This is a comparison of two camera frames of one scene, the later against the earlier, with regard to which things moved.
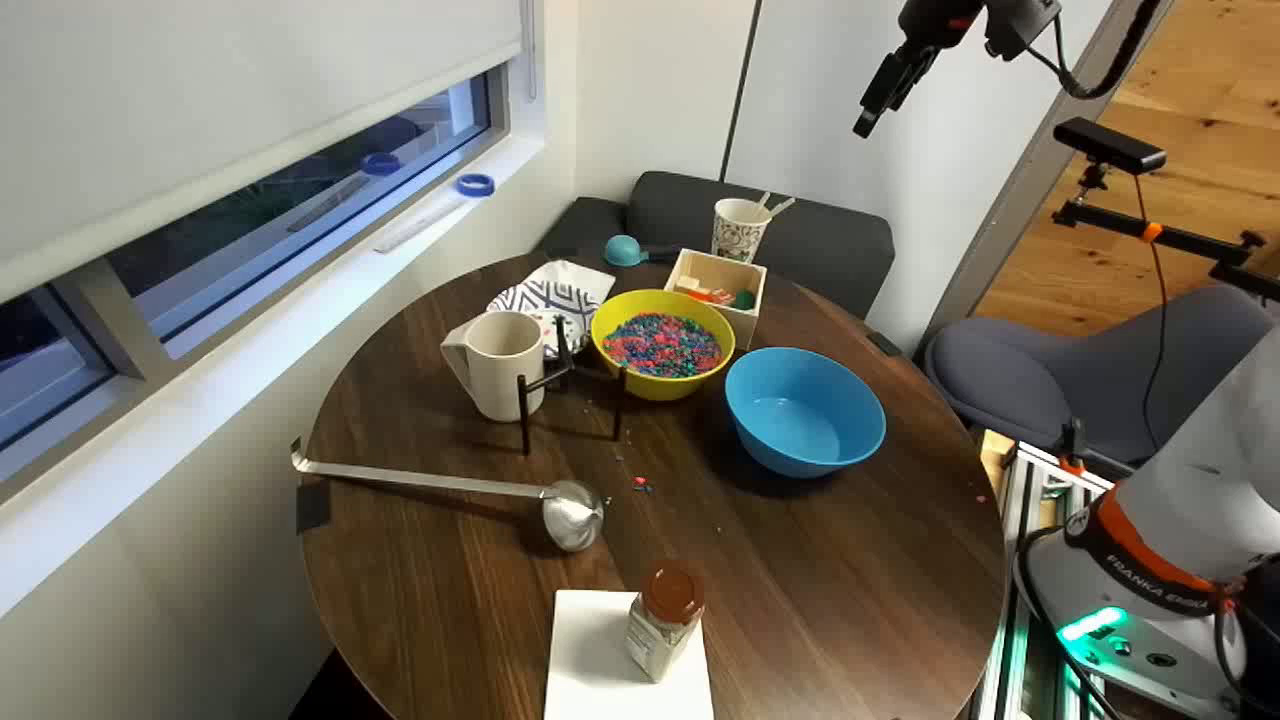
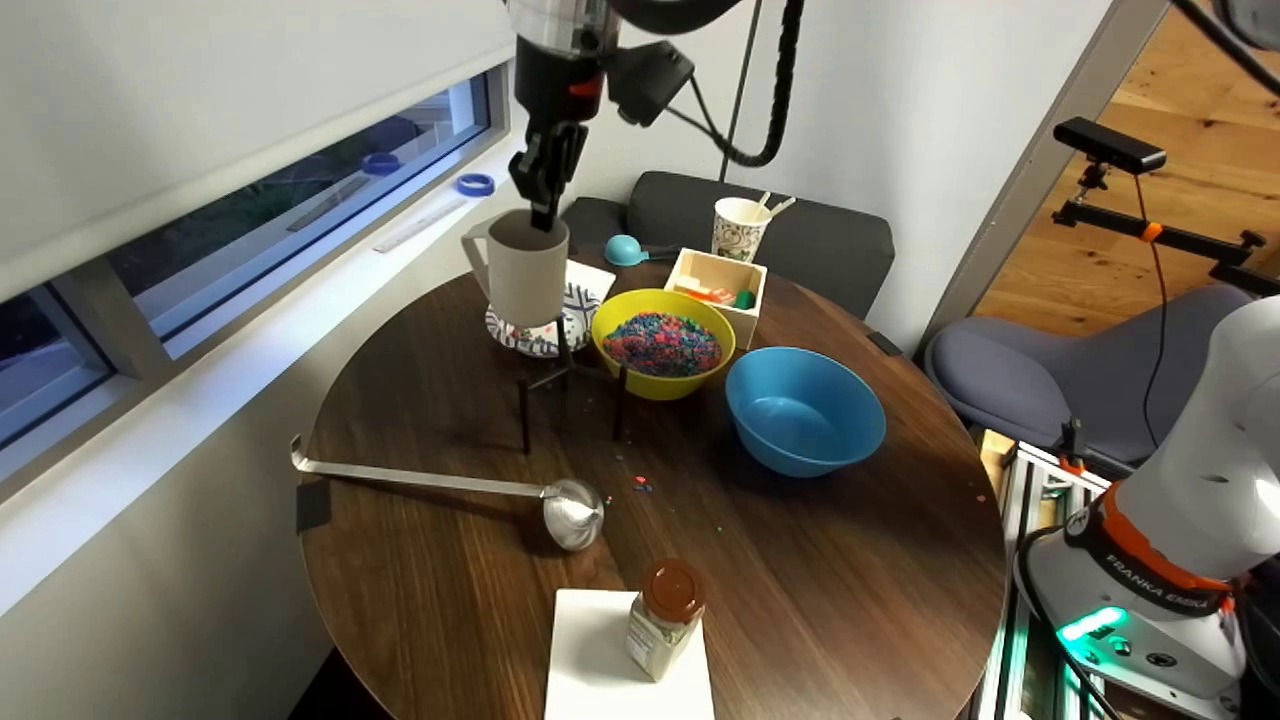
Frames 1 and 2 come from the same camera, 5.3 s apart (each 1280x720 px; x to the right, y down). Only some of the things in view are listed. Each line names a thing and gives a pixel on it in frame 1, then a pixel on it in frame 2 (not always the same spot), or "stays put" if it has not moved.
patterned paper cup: x=737 y=225 stays put
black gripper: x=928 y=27 -> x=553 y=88
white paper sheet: x=598 y=674 stays put
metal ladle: x=575 y=513 stays put
